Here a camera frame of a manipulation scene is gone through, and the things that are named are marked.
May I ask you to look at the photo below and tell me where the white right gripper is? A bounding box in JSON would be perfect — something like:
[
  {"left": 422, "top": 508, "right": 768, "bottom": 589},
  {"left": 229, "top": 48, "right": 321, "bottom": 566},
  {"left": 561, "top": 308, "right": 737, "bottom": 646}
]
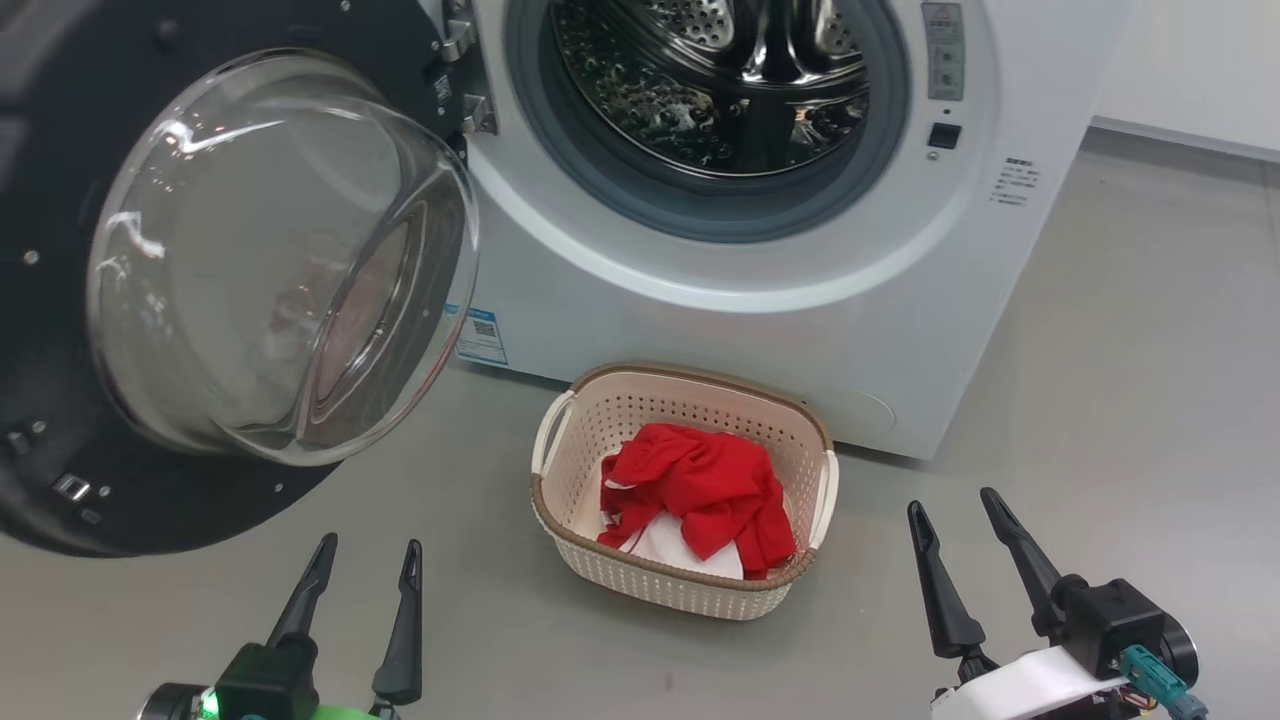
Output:
[{"left": 907, "top": 487, "right": 1146, "bottom": 720}]

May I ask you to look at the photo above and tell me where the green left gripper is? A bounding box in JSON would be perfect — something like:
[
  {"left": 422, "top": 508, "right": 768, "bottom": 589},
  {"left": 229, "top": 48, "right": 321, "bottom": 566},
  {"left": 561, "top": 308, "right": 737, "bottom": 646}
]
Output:
[{"left": 265, "top": 533, "right": 425, "bottom": 720}]

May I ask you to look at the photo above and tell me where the red and white garment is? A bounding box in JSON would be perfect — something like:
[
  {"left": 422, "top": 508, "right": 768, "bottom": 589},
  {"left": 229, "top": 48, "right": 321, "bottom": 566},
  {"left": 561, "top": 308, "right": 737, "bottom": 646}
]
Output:
[{"left": 597, "top": 423, "right": 799, "bottom": 582}]

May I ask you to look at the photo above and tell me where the black round glass washer door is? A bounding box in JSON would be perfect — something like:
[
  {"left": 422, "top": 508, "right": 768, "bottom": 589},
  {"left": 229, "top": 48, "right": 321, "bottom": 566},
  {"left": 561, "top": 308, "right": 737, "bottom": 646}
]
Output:
[{"left": 0, "top": 0, "right": 483, "bottom": 559}]

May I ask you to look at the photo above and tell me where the cream perforated laundry basket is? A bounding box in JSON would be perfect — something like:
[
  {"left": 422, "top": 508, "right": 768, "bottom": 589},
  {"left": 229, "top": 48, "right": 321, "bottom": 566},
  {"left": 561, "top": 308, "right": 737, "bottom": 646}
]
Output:
[{"left": 530, "top": 362, "right": 840, "bottom": 622}]

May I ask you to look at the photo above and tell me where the white front-load washing machine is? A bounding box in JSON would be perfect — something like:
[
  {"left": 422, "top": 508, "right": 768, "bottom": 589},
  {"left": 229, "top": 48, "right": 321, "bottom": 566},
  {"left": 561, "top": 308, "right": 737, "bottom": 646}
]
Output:
[{"left": 440, "top": 0, "right": 1137, "bottom": 462}]

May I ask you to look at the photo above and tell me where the grey rubber door gasket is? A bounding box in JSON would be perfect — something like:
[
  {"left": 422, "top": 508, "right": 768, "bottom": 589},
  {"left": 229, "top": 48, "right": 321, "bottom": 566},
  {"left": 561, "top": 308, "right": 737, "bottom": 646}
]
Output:
[{"left": 504, "top": 0, "right": 912, "bottom": 245}]

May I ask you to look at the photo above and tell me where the round filter cover panel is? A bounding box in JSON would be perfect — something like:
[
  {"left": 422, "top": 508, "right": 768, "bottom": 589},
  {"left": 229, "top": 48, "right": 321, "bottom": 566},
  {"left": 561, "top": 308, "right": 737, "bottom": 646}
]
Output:
[{"left": 818, "top": 386, "right": 899, "bottom": 448}]

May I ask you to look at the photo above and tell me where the blue energy label sticker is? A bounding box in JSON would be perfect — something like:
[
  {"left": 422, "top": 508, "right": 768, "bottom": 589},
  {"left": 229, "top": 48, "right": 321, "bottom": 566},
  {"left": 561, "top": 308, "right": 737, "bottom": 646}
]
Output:
[{"left": 455, "top": 305, "right": 509, "bottom": 367}]

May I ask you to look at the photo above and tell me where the grey warning label strip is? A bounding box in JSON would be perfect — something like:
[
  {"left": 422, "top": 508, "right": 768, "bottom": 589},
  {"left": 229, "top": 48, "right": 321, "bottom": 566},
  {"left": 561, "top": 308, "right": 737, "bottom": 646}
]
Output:
[{"left": 921, "top": 2, "right": 967, "bottom": 102}]

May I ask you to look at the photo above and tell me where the perforated steel washer drum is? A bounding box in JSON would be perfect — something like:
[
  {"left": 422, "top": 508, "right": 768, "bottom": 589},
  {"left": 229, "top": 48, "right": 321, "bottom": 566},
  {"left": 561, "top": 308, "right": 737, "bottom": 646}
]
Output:
[{"left": 548, "top": 0, "right": 873, "bottom": 179}]

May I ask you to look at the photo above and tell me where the teal plug right camera cable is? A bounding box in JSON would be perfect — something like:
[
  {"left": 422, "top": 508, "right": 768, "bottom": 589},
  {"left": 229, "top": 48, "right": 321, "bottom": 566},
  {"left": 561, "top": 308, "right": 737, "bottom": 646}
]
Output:
[{"left": 1120, "top": 645, "right": 1210, "bottom": 720}]

